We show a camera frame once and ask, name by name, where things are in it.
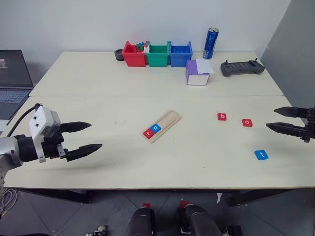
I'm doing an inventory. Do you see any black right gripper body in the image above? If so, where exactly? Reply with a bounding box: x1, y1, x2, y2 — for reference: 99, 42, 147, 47
300, 107, 315, 144

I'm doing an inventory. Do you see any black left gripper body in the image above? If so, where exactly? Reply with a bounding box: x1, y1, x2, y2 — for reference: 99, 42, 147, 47
41, 126, 69, 162

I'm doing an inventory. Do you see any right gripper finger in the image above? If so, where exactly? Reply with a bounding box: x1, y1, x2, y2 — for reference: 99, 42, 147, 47
266, 122, 307, 140
274, 106, 309, 118

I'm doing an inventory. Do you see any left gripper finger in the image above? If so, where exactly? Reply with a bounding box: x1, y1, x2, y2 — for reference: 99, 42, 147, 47
60, 121, 92, 133
65, 144, 103, 162

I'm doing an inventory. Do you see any blue letter t tile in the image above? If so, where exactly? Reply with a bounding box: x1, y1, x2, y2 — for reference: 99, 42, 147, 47
254, 149, 269, 162

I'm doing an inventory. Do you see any red letter r tile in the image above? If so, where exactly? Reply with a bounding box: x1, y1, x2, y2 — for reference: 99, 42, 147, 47
143, 127, 157, 139

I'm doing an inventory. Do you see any wooden letter tile board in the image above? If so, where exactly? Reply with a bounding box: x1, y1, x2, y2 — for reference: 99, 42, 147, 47
142, 110, 183, 145

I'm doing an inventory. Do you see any grey handheld controller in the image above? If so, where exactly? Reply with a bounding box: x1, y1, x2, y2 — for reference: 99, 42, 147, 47
220, 58, 266, 78

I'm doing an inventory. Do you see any dark grey laptop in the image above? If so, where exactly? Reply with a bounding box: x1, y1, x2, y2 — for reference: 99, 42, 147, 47
0, 50, 34, 121

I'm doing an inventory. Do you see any red plastic bin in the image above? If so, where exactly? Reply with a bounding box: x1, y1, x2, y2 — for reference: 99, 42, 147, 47
122, 40, 148, 67

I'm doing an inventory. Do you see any dark rounded shape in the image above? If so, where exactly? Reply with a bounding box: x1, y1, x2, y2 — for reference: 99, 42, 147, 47
177, 205, 222, 236
125, 207, 156, 236

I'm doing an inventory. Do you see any green plastic bin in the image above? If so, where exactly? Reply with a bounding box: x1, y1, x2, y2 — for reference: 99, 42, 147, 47
145, 41, 171, 67

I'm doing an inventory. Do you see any blue drink can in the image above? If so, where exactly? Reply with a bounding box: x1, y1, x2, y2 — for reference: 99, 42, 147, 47
202, 27, 220, 60

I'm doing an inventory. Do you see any purple and white box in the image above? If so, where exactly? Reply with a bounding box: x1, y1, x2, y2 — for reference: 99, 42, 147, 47
186, 59, 214, 87

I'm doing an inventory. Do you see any blue plastic bin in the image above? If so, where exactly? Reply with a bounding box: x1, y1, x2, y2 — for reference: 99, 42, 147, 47
168, 41, 193, 68

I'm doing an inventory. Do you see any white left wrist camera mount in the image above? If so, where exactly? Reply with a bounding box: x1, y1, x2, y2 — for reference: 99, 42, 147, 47
29, 105, 62, 163

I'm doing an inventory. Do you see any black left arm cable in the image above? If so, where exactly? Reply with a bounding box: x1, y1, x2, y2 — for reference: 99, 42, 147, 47
6, 103, 41, 138

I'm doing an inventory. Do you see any black table frame beam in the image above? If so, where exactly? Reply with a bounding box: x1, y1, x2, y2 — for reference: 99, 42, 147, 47
13, 188, 92, 205
226, 188, 315, 207

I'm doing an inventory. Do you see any white cable bundle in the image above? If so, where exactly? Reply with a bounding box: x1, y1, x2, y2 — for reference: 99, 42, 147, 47
0, 188, 18, 218

